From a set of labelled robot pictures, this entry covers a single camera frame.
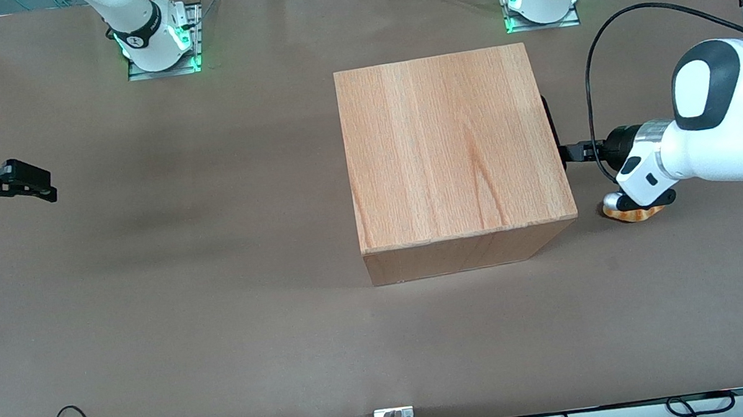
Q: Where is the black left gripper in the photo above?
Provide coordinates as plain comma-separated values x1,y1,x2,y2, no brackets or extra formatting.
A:
556,122,644,176

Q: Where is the wooden drawer with black handle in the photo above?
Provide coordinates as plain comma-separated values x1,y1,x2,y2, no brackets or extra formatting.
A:
540,94,564,166

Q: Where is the light wooden drawer cabinet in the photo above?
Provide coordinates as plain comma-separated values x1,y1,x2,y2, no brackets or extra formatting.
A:
332,37,585,289

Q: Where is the toy croissant bread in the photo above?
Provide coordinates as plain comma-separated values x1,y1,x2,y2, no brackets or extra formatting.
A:
601,188,668,227

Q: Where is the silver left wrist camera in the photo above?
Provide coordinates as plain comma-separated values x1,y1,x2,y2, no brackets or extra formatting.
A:
613,184,678,213

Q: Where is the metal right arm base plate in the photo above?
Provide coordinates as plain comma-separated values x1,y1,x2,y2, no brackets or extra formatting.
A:
119,0,211,82

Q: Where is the flat black cable loop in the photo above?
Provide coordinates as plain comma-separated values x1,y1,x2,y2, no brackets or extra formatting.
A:
666,389,737,417

